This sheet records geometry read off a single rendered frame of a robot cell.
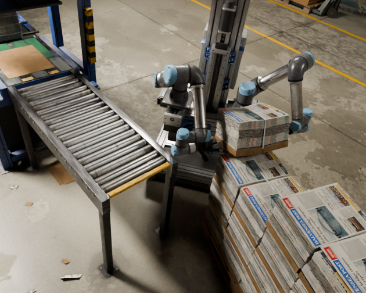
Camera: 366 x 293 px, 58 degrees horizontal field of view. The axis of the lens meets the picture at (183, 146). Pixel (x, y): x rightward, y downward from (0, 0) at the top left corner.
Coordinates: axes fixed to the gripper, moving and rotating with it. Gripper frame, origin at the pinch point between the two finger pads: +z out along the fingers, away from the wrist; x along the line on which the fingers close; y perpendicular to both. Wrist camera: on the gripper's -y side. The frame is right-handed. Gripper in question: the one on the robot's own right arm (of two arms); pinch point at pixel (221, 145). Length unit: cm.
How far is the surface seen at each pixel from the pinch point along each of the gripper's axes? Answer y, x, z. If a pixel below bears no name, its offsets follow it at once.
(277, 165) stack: -7.9, -26.4, 26.4
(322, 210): -2, -82, 11
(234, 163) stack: -5.3, -18.1, 0.0
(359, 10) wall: 59, 397, 541
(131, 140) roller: 5, 21, -57
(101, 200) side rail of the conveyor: -9, -21, -84
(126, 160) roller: -1, 5, -64
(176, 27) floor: 44, 382, 113
